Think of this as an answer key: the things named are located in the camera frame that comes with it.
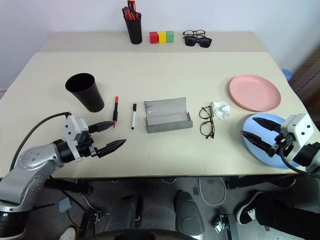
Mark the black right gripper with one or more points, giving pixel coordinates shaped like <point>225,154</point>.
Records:
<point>285,141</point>

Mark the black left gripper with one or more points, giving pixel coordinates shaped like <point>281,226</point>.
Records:
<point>86,147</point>

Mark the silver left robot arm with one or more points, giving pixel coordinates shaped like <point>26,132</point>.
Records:
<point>30,165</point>

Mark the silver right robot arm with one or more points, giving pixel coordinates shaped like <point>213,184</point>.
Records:
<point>310,152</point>

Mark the light blue plastic plate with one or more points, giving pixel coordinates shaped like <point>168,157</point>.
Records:
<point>252,125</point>

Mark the black marker with red cap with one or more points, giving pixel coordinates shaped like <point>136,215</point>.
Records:
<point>115,112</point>

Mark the white marker with black cap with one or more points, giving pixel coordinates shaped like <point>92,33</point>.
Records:
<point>133,117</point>

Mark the pink plastic plate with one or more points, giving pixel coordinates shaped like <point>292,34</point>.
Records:
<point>255,92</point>

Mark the empty black plastic cup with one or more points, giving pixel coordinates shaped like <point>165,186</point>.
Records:
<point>87,96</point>

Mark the crumpled white tissue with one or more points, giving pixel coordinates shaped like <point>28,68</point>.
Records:
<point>220,110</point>

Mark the thin black-framed clear glasses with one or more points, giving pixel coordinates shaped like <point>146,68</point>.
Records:
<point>212,117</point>

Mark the open grey glasses case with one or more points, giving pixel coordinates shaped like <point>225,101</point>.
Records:
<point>166,117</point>

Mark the brown wooden cabinet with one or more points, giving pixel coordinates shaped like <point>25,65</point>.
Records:
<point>308,75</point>

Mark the black white sneaker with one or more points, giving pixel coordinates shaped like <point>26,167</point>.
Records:
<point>246,208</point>

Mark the small grey floor box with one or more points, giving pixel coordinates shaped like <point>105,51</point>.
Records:
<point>65,205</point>

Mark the person's black trouser leg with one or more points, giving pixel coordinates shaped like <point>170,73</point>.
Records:
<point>287,215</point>

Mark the metal caster wheel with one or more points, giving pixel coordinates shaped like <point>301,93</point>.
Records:
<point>221,225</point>

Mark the black pen holder cup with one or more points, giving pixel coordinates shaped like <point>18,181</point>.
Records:
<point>134,31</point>

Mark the red block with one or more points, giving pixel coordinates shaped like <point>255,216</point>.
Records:
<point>153,38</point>

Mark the yellow block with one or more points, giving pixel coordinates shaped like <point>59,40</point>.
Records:
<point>162,38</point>

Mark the black sunglasses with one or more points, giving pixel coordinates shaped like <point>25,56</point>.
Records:
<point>191,41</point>

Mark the green block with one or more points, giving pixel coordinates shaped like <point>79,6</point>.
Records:
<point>170,36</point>

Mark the brown-framed clear glasses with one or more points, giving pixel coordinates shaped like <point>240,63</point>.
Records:
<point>197,31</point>

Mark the tall red black marker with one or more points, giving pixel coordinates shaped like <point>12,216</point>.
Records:
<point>131,7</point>

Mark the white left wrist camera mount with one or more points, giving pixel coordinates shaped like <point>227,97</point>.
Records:
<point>72,130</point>

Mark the black table frame bar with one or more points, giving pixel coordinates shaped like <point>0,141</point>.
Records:
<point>260,182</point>
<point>67,186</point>

